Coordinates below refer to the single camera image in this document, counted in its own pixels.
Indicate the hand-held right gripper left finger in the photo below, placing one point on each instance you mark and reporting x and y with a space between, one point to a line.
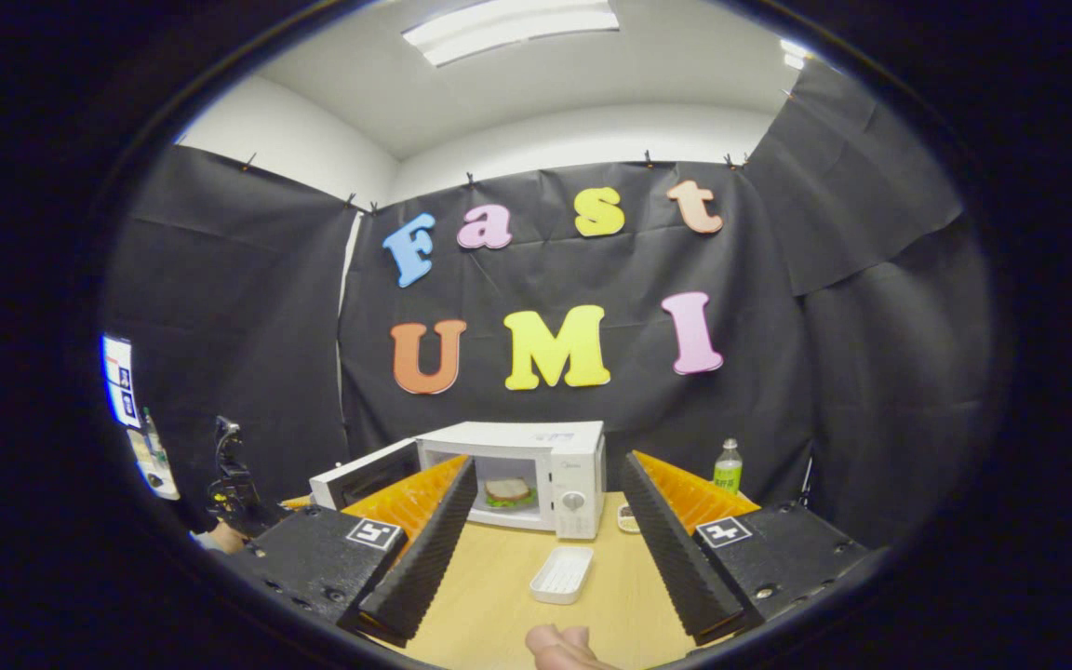
424 558

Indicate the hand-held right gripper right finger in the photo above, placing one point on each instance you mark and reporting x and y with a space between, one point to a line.
676 558

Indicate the sandwich with lettuce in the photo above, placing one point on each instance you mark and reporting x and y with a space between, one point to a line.
509 491

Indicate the white microwave oven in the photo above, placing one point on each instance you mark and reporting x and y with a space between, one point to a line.
578 465

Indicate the white divided snack dish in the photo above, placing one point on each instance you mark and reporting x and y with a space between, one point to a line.
628 518

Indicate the green drink bottle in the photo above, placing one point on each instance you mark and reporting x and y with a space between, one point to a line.
728 473

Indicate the white plastic tray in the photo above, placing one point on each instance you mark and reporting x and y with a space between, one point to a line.
561 575

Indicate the white printed panel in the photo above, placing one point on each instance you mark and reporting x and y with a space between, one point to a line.
122 381

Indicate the black backdrop cloth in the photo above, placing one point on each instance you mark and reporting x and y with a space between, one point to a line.
238 279

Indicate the small ceiling light panel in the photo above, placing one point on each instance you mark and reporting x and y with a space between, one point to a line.
794 54

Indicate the large ceiling light panel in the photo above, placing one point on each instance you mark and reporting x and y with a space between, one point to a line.
510 28

